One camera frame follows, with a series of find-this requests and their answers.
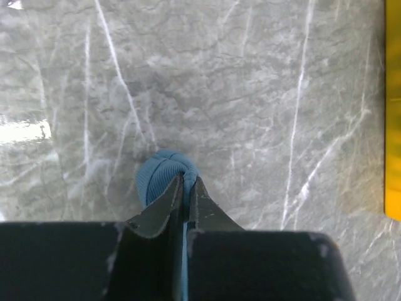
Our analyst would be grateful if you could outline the yellow plastic tray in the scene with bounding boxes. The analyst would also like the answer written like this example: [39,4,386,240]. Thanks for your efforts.
[384,0,400,221]

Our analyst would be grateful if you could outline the teal blue tank top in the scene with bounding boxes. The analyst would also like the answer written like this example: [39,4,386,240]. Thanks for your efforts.
[135,149,200,301]

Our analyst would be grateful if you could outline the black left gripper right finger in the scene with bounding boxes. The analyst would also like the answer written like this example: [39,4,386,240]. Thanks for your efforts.
[187,177,244,231]

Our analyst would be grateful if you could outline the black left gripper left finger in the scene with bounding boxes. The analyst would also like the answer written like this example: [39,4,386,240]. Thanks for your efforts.
[126,174,184,239]

